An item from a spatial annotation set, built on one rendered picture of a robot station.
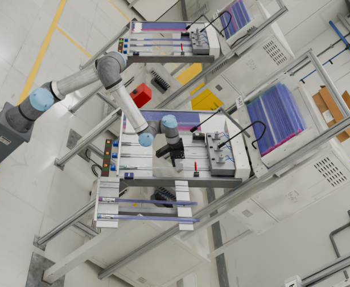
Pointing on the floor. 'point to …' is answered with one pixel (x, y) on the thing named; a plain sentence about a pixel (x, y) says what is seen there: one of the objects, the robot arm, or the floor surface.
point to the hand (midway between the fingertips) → (174, 167)
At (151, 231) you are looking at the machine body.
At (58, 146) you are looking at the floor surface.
